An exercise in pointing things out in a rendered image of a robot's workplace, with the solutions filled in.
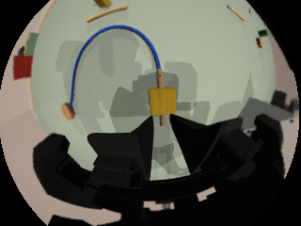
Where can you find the blue string with wooden stick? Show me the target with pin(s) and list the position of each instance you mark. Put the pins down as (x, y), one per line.
(160, 79)

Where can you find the green cylinder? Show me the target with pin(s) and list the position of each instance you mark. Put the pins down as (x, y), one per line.
(263, 32)

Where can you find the thin tan wooden stick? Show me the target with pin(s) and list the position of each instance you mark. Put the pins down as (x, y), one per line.
(120, 7)

